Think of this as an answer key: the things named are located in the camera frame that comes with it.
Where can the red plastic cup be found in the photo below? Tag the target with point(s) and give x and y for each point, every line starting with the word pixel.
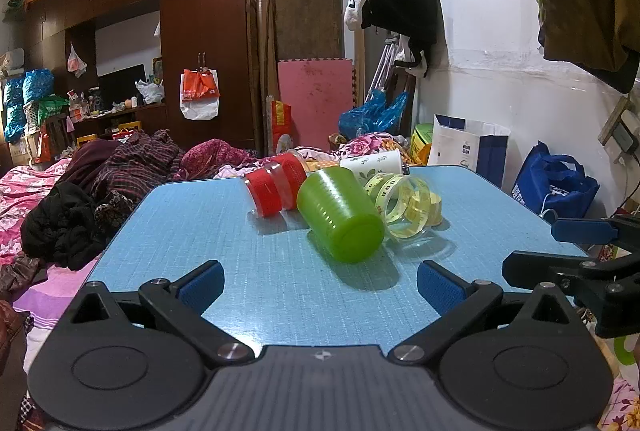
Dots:
pixel 272 189

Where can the brown wooden board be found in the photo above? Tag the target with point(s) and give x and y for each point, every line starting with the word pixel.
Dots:
pixel 305 6

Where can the green plastic cup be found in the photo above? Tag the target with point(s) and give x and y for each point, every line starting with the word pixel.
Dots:
pixel 345 221

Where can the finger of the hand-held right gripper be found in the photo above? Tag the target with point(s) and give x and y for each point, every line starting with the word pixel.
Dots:
pixel 537 265
pixel 575 230

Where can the olive hanging jacket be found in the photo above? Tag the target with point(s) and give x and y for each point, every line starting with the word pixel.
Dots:
pixel 585 11

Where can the pink floral bedsheet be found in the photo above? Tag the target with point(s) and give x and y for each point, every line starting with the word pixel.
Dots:
pixel 20 191

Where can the black television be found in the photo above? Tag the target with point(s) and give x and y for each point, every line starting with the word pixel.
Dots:
pixel 121 83

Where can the pink foam mat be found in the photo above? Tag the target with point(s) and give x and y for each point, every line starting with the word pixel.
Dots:
pixel 315 101

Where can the metal crutches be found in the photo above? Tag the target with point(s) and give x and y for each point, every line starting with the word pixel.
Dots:
pixel 384 61

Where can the blue plastic bag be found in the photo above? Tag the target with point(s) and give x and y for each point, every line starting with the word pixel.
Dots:
pixel 372 113

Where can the blue patterned sack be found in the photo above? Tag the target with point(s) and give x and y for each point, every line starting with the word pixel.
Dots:
pixel 36 83

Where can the red and yellow bag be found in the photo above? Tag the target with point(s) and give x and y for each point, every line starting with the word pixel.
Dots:
pixel 281 123

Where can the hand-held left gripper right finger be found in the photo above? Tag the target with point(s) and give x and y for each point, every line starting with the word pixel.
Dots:
pixel 442 289

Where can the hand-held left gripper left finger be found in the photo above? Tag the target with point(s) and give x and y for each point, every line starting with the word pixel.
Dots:
pixel 202 287

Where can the yellow green container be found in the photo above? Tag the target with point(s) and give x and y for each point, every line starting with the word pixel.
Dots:
pixel 422 141

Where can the orange and white plastic bag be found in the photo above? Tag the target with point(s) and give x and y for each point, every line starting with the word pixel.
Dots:
pixel 200 93

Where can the pink rose print cloth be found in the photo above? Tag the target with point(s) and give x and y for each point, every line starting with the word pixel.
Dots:
pixel 370 144

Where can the white paper bag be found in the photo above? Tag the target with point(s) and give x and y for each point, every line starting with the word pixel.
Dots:
pixel 460 146

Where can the white leaf print cup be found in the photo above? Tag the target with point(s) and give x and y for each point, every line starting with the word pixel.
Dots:
pixel 374 164

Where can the dark plaid clothing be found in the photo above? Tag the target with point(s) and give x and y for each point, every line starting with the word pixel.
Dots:
pixel 135 171

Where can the white crumpled plastic bag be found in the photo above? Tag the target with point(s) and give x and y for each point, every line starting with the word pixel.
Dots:
pixel 150 90

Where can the brown wooden wardrobe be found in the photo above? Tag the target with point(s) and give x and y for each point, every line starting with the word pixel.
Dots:
pixel 220 11

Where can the blue tote bag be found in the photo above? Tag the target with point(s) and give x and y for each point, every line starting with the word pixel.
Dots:
pixel 545 181

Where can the clear yellow printed cup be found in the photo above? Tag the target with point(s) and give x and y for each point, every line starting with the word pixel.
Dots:
pixel 406 206

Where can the white and pink plastic bag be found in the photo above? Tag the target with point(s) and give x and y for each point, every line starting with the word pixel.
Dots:
pixel 76 62

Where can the maroon floral cloth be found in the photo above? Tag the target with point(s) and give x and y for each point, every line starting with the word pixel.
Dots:
pixel 215 157

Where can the black cloth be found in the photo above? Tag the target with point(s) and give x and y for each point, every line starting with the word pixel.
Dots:
pixel 60 223

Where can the wall socket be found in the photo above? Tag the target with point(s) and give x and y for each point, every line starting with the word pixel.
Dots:
pixel 622 131

